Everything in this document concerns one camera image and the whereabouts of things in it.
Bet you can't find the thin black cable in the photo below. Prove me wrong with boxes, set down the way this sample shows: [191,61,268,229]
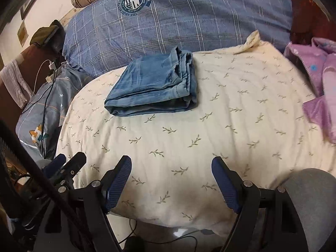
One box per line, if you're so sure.
[25,68,57,158]

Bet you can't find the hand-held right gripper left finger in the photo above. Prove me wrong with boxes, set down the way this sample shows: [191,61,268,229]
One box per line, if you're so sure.
[33,155,132,252]

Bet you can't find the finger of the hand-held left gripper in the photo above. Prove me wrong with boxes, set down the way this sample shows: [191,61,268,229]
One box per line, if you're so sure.
[42,154,67,187]
[59,152,87,189]

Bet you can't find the blue denim pants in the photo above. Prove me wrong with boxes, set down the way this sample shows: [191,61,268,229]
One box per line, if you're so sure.
[104,46,198,118]

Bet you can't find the olive cap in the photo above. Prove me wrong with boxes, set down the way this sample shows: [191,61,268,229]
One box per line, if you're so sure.
[29,20,66,50]

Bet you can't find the white charger cable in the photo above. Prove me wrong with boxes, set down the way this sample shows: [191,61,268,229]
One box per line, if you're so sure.
[33,59,58,95]

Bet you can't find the dark red cloth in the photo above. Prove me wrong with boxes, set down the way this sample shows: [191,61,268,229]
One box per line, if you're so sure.
[288,0,331,45]

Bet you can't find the cream leaf-print bedsheet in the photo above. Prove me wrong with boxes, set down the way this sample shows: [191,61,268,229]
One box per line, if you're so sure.
[56,30,336,238]

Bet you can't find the thick black cable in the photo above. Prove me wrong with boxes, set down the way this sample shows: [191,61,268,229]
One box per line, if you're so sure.
[0,119,91,252]

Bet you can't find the small wall picture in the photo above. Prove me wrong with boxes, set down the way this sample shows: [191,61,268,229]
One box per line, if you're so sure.
[17,21,29,44]

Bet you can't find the brown wooden headboard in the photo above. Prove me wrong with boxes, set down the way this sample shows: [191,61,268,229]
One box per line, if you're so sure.
[0,43,66,111]

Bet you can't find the white cloth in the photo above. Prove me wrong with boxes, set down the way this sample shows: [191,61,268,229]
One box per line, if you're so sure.
[0,59,34,109]

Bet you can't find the blue plaid pillow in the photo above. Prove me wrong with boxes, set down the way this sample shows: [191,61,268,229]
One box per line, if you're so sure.
[62,0,294,79]

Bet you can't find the black floor cable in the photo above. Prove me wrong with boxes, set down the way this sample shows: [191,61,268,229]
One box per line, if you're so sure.
[115,219,208,250]

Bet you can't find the pink quilt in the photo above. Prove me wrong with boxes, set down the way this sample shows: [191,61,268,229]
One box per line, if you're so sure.
[283,37,336,143]

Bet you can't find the grey printed pillow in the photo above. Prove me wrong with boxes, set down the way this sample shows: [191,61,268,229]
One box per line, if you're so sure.
[15,64,91,158]

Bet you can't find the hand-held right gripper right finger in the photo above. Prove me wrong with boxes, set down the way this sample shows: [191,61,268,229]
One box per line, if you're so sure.
[211,156,309,252]

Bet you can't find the dark picture frame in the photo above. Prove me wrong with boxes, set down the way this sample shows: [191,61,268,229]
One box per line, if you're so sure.
[20,0,44,20]

